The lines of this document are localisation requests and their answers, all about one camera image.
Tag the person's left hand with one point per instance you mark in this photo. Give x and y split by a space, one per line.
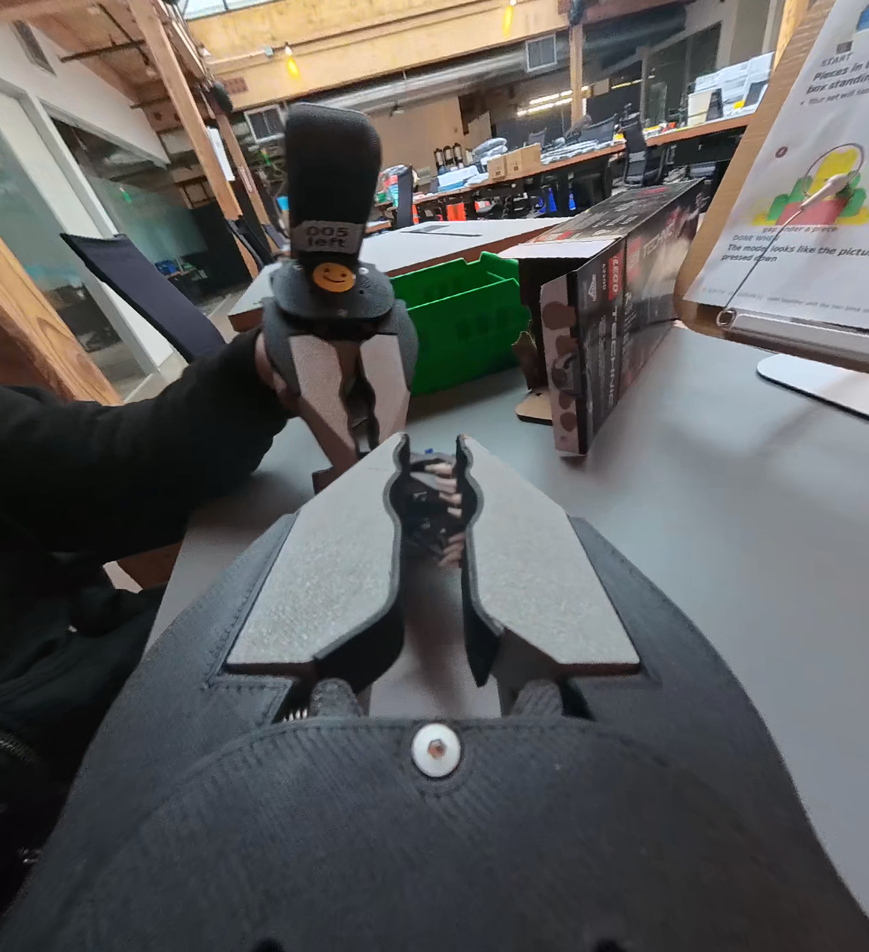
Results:
271 372

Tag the white printed instruction sheet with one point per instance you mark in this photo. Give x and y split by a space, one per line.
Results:
821 186

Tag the long wooden workbench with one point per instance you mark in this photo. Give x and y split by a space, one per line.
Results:
576 160

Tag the person's black jacket torso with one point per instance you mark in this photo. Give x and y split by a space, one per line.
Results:
25 706

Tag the wooden support post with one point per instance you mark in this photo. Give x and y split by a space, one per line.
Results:
181 97

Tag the person's left forearm black sleeve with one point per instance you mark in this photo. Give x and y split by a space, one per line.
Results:
122 446

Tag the black office chair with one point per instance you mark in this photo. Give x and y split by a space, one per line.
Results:
641 152

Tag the brown cardboard cutout piece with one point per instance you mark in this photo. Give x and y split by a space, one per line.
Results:
533 379

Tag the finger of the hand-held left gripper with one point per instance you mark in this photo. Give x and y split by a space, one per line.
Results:
390 379
323 394

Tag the green plastic bin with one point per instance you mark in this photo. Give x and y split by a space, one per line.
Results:
464 327

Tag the dark clawed lego model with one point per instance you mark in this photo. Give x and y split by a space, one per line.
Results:
434 506

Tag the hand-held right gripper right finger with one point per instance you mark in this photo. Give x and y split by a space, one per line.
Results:
539 573

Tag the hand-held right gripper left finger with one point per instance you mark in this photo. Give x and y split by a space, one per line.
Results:
315 573

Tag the black lego set box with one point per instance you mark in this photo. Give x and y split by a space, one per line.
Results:
613 320

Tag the silver stand base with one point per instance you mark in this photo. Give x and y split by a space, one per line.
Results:
844 387

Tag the small cardboard box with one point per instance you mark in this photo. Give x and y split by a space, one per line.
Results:
515 162

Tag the wooden display board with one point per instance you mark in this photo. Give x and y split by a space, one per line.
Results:
732 149

